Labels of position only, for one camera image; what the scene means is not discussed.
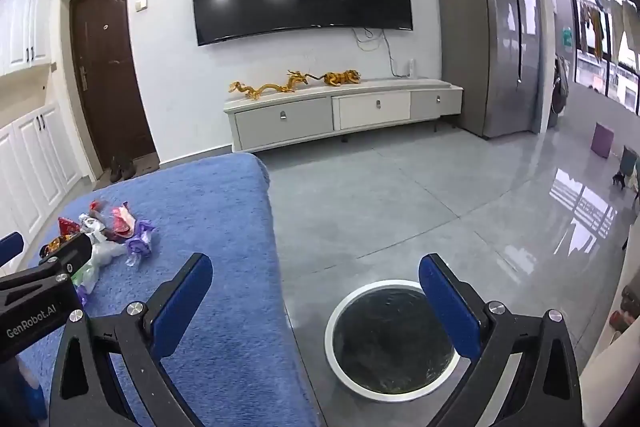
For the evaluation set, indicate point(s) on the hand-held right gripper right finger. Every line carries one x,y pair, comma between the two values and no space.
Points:
447,307

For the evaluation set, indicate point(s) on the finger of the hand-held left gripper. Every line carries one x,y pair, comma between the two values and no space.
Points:
11,247
70,254

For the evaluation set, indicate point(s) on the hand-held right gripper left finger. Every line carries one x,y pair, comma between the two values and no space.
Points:
184,304

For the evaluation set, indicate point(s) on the red snack packet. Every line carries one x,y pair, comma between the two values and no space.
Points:
67,227

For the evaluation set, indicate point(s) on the clear green wrapper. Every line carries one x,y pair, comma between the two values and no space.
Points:
82,283

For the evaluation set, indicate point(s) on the white printed wrapper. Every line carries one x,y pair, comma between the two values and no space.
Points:
89,224

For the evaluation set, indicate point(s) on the white tissue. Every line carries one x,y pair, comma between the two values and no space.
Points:
107,252

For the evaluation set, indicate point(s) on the red pink snack wrapper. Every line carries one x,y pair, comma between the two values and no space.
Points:
120,222

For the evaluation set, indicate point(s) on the white round trash bin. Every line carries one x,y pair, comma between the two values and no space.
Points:
390,337

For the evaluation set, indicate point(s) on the purple candy wrapper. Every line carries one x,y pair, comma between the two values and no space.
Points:
139,243

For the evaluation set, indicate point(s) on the blue fluffy mat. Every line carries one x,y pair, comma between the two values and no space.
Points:
220,232

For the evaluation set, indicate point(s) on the white shoe cabinet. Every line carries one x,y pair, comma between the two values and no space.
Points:
35,167

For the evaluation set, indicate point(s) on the brown shoe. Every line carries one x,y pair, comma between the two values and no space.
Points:
128,167
116,169

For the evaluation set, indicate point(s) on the brown doormat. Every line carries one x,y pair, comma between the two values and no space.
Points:
145,162

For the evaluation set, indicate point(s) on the beige furniture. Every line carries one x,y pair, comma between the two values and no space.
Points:
615,347

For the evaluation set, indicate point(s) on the dark brown door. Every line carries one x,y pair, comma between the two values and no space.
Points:
107,72

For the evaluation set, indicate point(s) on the white grey television cabinet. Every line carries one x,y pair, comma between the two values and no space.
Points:
282,117

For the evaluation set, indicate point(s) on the purple stool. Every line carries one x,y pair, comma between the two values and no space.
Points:
602,141

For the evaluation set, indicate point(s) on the dark green stool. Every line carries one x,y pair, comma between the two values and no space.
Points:
628,161

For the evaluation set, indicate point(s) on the white power strip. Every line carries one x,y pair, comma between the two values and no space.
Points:
412,68

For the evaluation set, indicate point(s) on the dark backpack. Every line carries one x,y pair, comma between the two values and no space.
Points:
561,87

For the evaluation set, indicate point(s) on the golden dragon figurine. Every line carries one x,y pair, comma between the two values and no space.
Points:
292,82

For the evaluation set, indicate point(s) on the golden tiger figurine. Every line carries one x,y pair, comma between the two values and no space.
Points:
341,78

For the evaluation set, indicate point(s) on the grey refrigerator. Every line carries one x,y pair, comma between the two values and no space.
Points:
480,47

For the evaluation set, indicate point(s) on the hanging laundry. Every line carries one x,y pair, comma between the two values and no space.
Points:
595,24

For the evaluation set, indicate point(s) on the white wall cabinet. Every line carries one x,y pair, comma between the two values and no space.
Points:
22,22

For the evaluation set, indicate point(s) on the wall light switch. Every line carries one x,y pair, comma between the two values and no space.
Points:
142,4

